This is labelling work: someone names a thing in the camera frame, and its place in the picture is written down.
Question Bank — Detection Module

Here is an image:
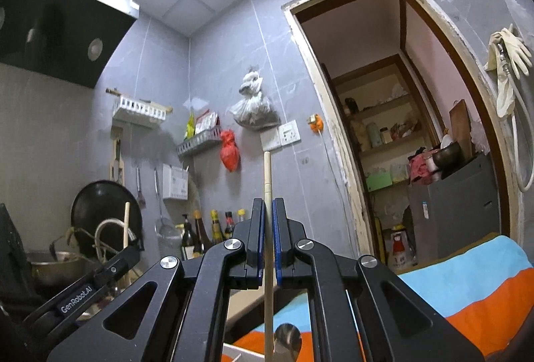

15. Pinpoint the white wall basket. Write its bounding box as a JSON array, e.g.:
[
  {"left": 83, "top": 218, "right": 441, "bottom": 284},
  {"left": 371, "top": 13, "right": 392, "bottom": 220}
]
[{"left": 112, "top": 95, "right": 168, "bottom": 125}]

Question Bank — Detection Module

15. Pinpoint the clear plastic bag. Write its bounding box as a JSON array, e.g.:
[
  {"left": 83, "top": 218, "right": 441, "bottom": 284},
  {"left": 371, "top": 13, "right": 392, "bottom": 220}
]
[{"left": 229, "top": 69, "right": 281, "bottom": 132}]

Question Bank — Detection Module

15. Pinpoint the pink cloth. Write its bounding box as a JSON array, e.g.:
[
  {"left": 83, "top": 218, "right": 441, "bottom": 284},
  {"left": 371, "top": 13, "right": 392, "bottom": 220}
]
[{"left": 407, "top": 149, "right": 437, "bottom": 185}]

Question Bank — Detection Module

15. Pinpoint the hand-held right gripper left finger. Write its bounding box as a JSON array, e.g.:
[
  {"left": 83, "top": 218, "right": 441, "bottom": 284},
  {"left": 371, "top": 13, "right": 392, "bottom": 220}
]
[{"left": 46, "top": 197, "right": 268, "bottom": 362}]

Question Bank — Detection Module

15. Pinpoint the dark metal bowl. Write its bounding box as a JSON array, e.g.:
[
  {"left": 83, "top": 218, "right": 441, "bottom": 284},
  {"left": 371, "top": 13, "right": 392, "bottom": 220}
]
[{"left": 432, "top": 143, "right": 463, "bottom": 168}]

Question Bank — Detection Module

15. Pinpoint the grey wall shelf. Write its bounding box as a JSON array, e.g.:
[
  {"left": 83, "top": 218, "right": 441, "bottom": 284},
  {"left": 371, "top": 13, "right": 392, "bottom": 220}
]
[{"left": 176, "top": 127, "right": 223, "bottom": 156}]

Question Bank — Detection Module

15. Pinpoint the metal wok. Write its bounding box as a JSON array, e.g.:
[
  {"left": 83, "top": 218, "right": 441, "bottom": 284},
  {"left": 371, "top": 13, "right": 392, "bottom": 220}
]
[{"left": 27, "top": 249, "right": 90, "bottom": 288}]

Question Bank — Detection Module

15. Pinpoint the hanging wooden board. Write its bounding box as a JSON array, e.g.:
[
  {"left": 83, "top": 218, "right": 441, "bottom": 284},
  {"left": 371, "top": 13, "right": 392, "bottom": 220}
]
[{"left": 109, "top": 127, "right": 126, "bottom": 187}]

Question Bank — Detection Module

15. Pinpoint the white wall box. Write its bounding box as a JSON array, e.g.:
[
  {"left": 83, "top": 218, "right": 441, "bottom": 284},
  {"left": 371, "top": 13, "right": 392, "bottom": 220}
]
[{"left": 162, "top": 164, "right": 189, "bottom": 202}]

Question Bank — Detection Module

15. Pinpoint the red white packet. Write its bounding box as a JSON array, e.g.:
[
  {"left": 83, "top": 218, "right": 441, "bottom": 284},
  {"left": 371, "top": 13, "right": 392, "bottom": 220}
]
[{"left": 195, "top": 109, "right": 220, "bottom": 135}]

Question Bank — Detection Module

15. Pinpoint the large steel spoon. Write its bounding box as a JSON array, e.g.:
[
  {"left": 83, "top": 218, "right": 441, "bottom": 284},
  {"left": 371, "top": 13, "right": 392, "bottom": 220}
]
[{"left": 273, "top": 324, "right": 303, "bottom": 362}]

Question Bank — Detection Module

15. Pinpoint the striped blue orange blanket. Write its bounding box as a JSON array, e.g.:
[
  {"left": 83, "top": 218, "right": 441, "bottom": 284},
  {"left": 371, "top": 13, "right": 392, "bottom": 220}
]
[{"left": 234, "top": 234, "right": 534, "bottom": 362}]

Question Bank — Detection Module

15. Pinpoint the red plastic bag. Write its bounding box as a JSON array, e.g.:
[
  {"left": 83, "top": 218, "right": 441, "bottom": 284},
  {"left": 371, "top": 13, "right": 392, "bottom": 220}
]
[{"left": 220, "top": 129, "right": 242, "bottom": 173}]

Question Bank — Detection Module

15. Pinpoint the white wall switch socket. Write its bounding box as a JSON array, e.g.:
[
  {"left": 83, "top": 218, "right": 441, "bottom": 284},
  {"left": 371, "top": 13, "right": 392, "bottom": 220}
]
[{"left": 261, "top": 120, "right": 300, "bottom": 152}]

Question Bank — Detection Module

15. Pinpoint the green box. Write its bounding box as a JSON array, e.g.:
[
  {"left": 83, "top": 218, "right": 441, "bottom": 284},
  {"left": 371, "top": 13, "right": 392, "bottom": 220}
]
[{"left": 365, "top": 172, "right": 393, "bottom": 191}]

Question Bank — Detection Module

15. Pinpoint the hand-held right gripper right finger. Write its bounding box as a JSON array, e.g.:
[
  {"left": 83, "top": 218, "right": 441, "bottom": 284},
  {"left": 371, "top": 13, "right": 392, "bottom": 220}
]
[{"left": 272, "top": 197, "right": 487, "bottom": 362}]

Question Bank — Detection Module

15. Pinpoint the black frying pan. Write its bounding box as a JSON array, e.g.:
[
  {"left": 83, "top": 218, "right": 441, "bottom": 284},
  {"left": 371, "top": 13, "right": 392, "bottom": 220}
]
[{"left": 71, "top": 179, "right": 145, "bottom": 258}]

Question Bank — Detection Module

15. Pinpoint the hanging metal spatula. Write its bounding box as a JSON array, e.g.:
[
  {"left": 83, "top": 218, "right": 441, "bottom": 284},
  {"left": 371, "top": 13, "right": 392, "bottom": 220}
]
[{"left": 136, "top": 166, "right": 147, "bottom": 209}]

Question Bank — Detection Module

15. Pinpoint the black range hood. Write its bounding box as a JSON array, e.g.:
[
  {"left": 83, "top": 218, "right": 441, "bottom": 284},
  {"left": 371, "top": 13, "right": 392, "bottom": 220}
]
[{"left": 0, "top": 0, "right": 140, "bottom": 89}]

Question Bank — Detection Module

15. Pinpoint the grey cabinet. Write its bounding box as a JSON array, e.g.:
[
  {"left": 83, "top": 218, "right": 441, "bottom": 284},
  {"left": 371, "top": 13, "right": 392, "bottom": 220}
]
[{"left": 408, "top": 155, "right": 501, "bottom": 266}]

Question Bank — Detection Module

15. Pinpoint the hanging wire strainer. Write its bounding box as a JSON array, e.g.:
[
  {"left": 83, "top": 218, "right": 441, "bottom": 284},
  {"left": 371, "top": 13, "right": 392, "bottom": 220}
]
[{"left": 154, "top": 168, "right": 176, "bottom": 237}]

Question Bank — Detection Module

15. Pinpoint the wooden shelf unit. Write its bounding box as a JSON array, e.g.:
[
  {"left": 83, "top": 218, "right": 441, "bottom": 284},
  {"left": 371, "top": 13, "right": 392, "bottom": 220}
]
[{"left": 331, "top": 55, "right": 443, "bottom": 196}]

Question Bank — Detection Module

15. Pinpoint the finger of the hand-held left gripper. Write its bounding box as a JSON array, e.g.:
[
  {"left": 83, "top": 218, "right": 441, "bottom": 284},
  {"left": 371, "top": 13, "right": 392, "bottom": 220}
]
[{"left": 94, "top": 246, "right": 141, "bottom": 283}]

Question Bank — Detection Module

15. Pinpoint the white plastic utensil holder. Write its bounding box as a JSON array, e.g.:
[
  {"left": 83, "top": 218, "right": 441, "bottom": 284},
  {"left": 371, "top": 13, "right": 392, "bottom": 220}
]
[{"left": 223, "top": 341, "right": 268, "bottom": 362}]

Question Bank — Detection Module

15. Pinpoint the cream door frame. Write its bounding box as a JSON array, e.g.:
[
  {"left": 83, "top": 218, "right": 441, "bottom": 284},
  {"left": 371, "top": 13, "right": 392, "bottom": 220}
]
[{"left": 283, "top": 0, "right": 518, "bottom": 262}]

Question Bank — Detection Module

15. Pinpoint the steel faucet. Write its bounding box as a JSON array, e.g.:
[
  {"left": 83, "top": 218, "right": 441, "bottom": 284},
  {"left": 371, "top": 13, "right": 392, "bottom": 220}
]
[{"left": 94, "top": 219, "right": 138, "bottom": 262}]

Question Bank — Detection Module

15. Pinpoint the brown wooden board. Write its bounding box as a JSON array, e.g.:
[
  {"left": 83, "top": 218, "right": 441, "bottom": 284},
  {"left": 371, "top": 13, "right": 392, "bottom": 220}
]
[{"left": 448, "top": 99, "right": 474, "bottom": 162}]

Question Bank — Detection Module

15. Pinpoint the white shower hose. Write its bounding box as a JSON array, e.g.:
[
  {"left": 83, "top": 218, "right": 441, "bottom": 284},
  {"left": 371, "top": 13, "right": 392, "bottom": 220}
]
[{"left": 513, "top": 78, "right": 534, "bottom": 193}]

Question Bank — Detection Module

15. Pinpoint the cream rubber glove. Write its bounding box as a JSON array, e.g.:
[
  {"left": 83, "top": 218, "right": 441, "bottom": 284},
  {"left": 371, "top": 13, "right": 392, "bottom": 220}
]
[
  {"left": 496, "top": 67, "right": 518, "bottom": 118},
  {"left": 484, "top": 24, "right": 534, "bottom": 79}
]

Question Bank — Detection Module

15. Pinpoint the dark pump sauce bottle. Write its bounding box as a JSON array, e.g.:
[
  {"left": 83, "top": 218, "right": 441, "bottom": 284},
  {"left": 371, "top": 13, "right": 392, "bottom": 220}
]
[{"left": 180, "top": 214, "right": 201, "bottom": 260}]

